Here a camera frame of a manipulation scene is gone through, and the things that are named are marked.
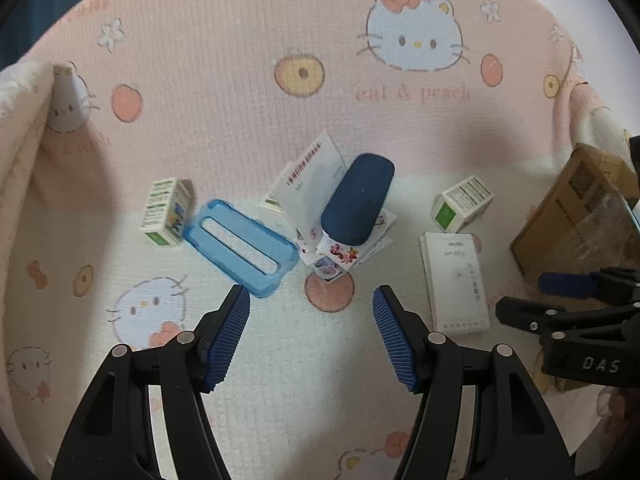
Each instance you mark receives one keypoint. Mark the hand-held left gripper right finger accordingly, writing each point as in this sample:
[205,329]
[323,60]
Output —
[395,345]

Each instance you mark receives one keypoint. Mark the floral sticker sheet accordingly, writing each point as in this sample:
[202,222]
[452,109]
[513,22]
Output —
[345,252]

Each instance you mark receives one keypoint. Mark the brown cardboard box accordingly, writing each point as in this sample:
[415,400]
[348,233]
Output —
[560,220]

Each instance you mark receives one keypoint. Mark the anime print packet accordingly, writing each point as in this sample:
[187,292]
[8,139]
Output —
[327,270]

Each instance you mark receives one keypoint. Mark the pink cat printed blanket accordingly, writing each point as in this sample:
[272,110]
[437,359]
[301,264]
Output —
[225,85]

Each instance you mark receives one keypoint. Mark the white printed card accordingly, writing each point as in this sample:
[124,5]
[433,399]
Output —
[310,240]

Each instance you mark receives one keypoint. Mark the blue translucent plastic case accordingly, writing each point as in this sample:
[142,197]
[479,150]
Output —
[197,232]

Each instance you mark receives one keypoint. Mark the navy glasses case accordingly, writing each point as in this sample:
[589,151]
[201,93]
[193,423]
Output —
[357,200]

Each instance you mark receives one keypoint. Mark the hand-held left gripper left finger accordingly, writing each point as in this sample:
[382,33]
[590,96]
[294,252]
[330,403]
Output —
[227,345]

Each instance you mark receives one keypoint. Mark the white soft packet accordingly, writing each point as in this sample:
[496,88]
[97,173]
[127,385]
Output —
[312,185]

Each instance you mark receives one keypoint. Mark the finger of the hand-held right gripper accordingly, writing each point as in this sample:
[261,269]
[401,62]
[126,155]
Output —
[565,285]
[525,316]

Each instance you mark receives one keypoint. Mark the white green medicine box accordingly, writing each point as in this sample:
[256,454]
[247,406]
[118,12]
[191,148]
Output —
[465,200]
[272,203]
[165,210]

